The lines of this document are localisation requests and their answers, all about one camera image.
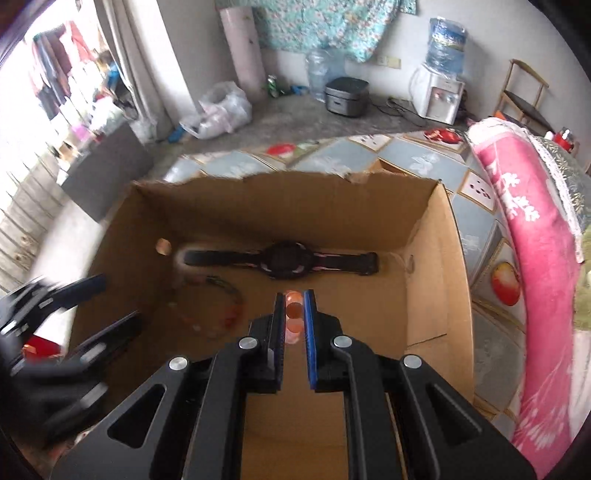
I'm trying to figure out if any pink rolled mat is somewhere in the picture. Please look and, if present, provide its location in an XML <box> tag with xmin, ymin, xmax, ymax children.
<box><xmin>219</xmin><ymin>6</ymin><xmax>267</xmax><ymax>103</ymax></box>

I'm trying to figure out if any patterned blue tablecloth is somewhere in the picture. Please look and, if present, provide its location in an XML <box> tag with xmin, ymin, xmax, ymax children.
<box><xmin>162</xmin><ymin>136</ymin><xmax>525</xmax><ymax>436</ymax></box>

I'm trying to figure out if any dark grey cabinet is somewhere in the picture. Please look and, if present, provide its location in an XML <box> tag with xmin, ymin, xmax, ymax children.
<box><xmin>61</xmin><ymin>123</ymin><xmax>154</xmax><ymax>222</ymax></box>

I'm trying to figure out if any white plastic bag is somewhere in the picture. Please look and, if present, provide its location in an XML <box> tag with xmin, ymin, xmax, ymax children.
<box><xmin>179</xmin><ymin>81</ymin><xmax>252</xmax><ymax>140</ymax></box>

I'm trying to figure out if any green drink can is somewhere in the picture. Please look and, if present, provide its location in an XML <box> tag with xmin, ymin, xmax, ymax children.
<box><xmin>266</xmin><ymin>75</ymin><xmax>281</xmax><ymax>98</ymax></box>

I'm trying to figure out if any pink floral blanket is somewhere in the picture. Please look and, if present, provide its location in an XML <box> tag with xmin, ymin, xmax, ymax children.
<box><xmin>468</xmin><ymin>117</ymin><xmax>590</xmax><ymax>479</ymax></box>

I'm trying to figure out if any black rice cooker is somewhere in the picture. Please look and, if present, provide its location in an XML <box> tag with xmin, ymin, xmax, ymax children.
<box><xmin>325</xmin><ymin>77</ymin><xmax>370</xmax><ymax>118</ymax></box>

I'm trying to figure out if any teal floral hanging cloth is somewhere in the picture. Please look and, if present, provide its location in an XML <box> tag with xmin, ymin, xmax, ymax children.
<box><xmin>215</xmin><ymin>0</ymin><xmax>418</xmax><ymax>63</ymax></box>

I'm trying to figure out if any brown cardboard box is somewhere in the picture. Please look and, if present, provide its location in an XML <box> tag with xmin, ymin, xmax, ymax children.
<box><xmin>70</xmin><ymin>172</ymin><xmax>475</xmax><ymax>479</ymax></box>

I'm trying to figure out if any wooden chair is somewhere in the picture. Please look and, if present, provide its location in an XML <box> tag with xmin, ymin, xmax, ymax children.
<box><xmin>493</xmin><ymin>58</ymin><xmax>554</xmax><ymax>134</ymax></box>

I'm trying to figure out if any pink orange bead bracelet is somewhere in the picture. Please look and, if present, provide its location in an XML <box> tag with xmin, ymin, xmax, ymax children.
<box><xmin>283</xmin><ymin>289</ymin><xmax>306</xmax><ymax>346</ymax></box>

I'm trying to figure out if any clear plastic water jug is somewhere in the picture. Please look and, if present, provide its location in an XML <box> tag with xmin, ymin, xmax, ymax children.
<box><xmin>305</xmin><ymin>48</ymin><xmax>346</xmax><ymax>102</ymax></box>

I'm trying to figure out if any black round watch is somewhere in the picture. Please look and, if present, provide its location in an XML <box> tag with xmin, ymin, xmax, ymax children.
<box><xmin>180</xmin><ymin>241</ymin><xmax>380</xmax><ymax>280</ymax></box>

